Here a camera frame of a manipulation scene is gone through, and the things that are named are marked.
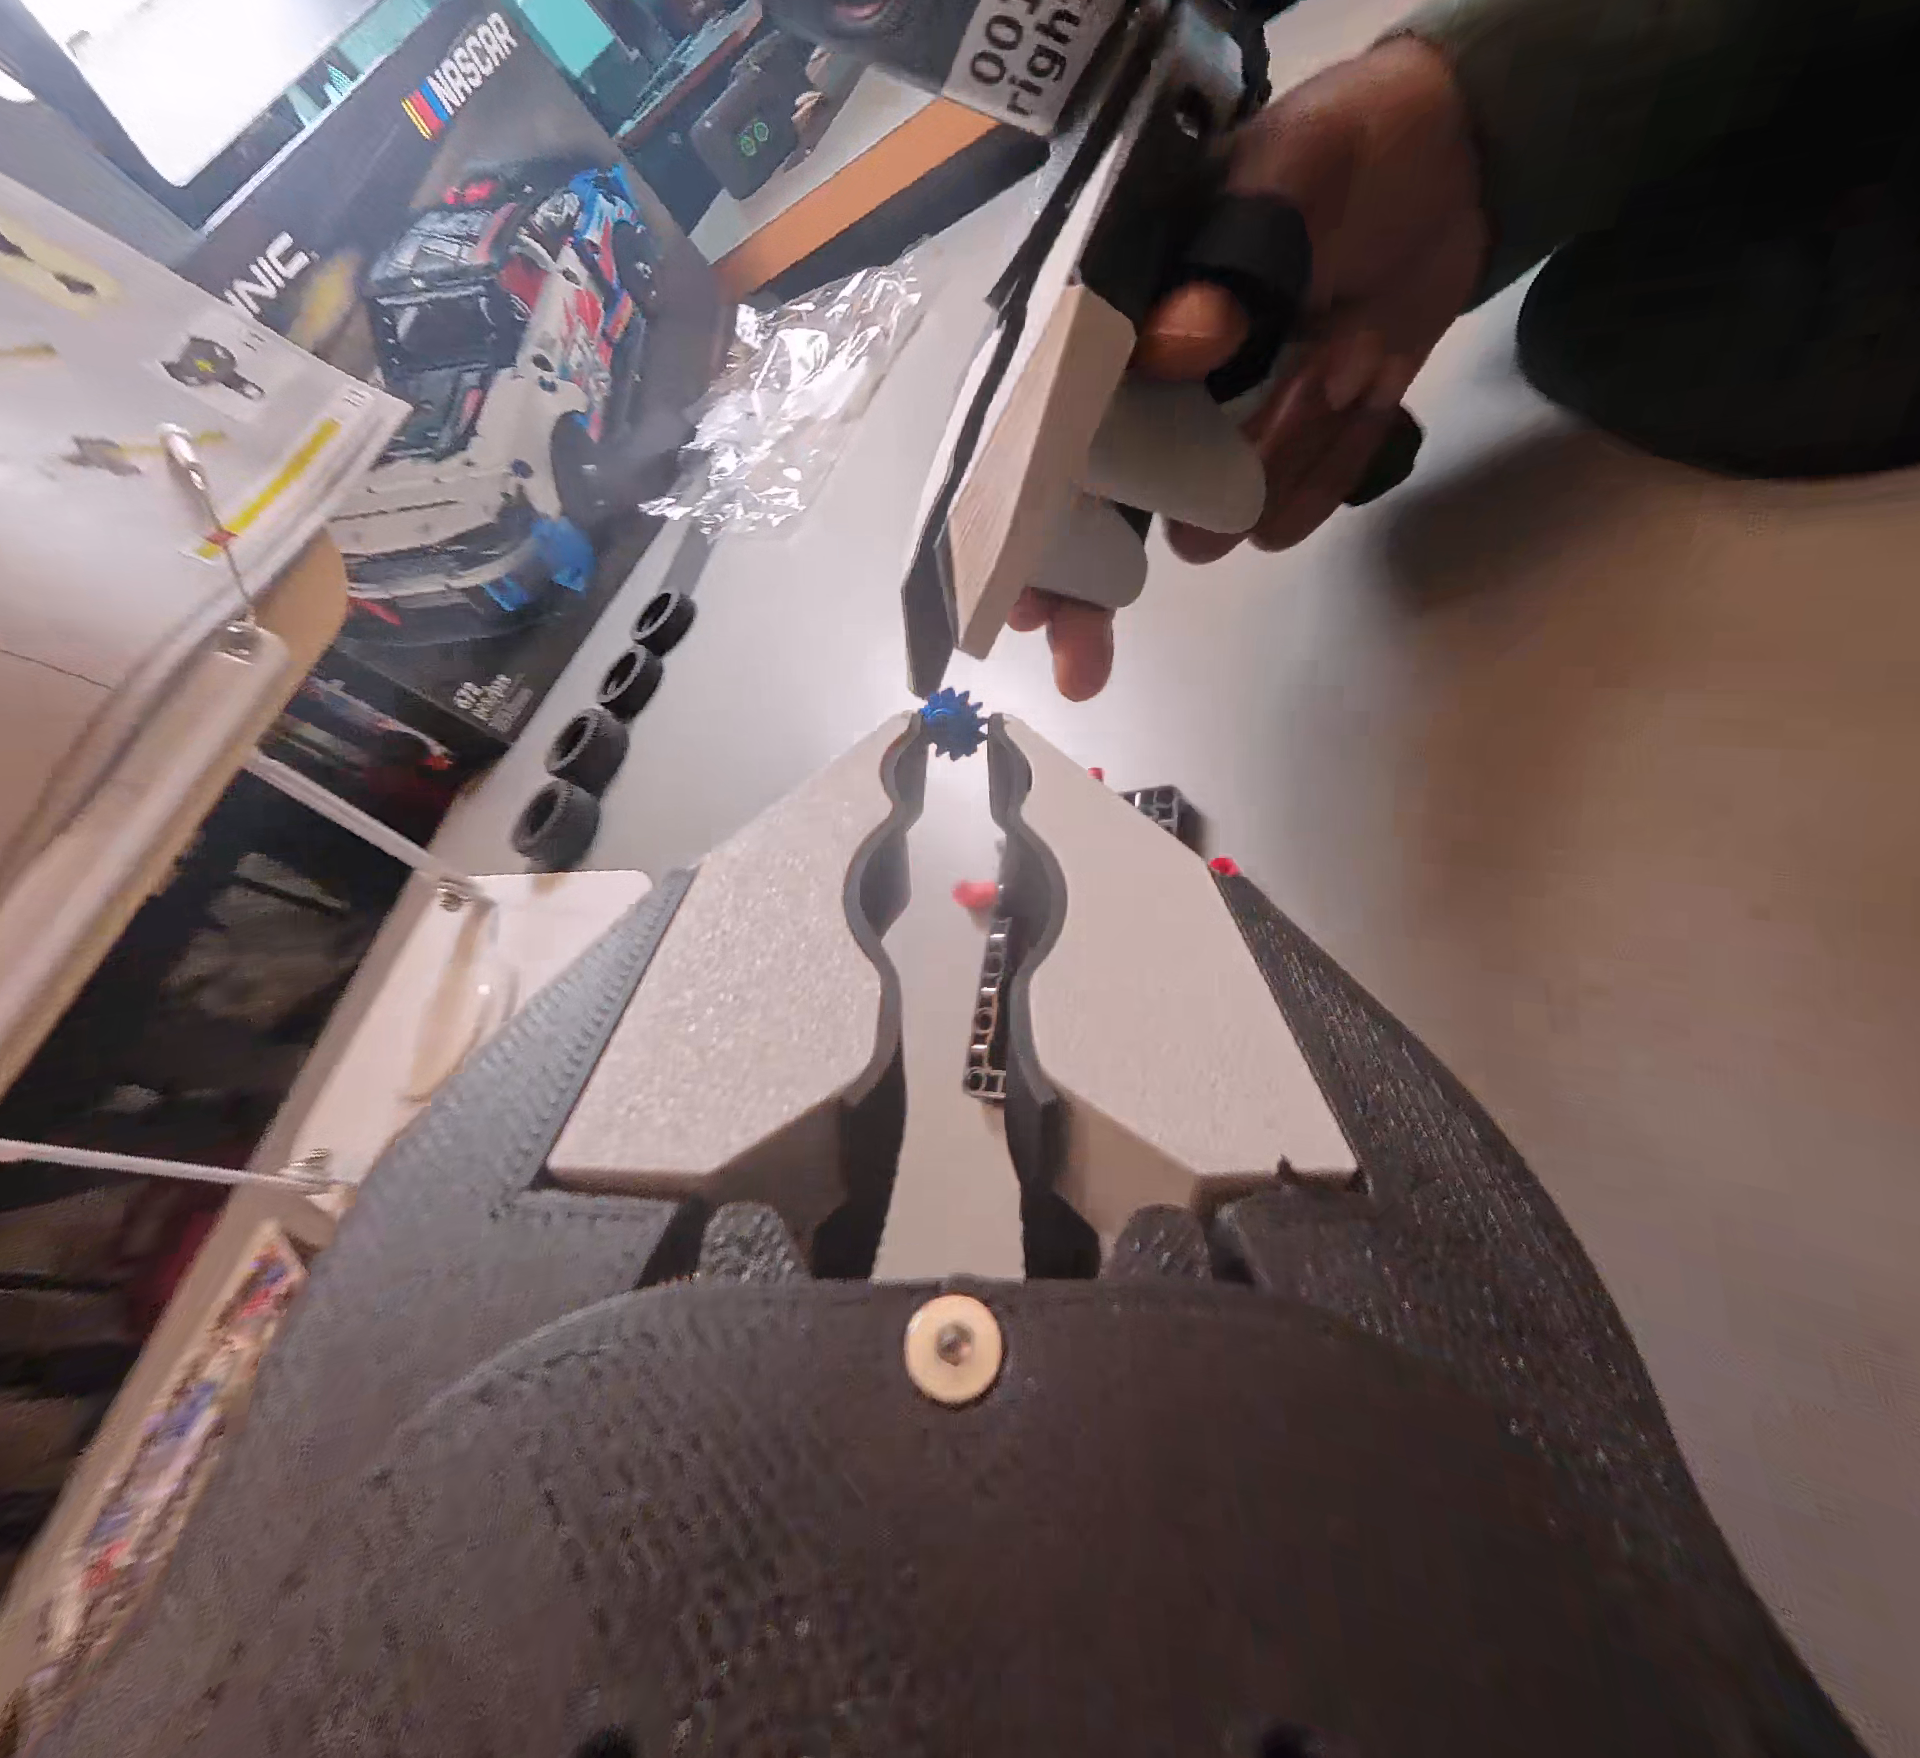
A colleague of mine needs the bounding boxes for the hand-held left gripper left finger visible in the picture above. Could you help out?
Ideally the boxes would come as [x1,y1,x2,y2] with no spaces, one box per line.
[543,708,924,1279]

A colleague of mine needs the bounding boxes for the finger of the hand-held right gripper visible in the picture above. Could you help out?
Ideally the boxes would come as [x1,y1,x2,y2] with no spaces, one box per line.
[941,279,1147,664]
[900,87,1147,700]

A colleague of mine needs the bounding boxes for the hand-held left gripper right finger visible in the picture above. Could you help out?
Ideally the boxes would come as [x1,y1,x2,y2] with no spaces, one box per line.
[988,708,1365,1265]

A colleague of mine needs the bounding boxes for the black lego frame assembly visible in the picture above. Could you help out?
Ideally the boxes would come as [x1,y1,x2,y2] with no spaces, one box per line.
[949,765,1250,1102]

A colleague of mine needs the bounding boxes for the person's right forearm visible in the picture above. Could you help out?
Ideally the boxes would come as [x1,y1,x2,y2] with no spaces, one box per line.
[1387,0,1920,288]

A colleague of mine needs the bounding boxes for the lego car set box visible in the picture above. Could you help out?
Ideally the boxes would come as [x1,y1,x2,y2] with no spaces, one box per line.
[182,0,737,763]

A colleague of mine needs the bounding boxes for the lego sticker sheet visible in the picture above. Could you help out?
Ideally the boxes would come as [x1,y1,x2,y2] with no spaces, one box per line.
[0,1222,309,1700]

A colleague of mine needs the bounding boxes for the lego instruction booklet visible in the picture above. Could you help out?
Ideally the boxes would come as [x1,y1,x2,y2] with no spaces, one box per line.
[0,172,416,559]

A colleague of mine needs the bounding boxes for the person's right hand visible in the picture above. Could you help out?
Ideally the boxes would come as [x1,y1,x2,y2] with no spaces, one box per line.
[1010,42,1506,705]

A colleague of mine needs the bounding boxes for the empty clear plastic wrap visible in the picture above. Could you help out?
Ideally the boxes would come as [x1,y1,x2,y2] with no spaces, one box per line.
[640,257,924,540]

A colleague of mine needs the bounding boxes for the white book stand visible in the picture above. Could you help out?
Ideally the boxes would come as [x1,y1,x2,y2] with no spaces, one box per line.
[0,419,659,1279]

